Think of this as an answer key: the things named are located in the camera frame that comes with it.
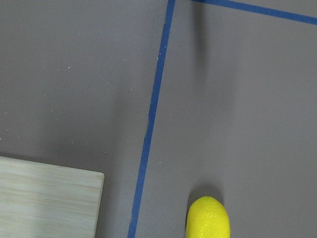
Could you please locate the yellow lemon left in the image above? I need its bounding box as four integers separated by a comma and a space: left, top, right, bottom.
186, 196, 231, 238

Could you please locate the wooden cutting board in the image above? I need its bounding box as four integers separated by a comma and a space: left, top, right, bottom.
0, 157, 105, 238

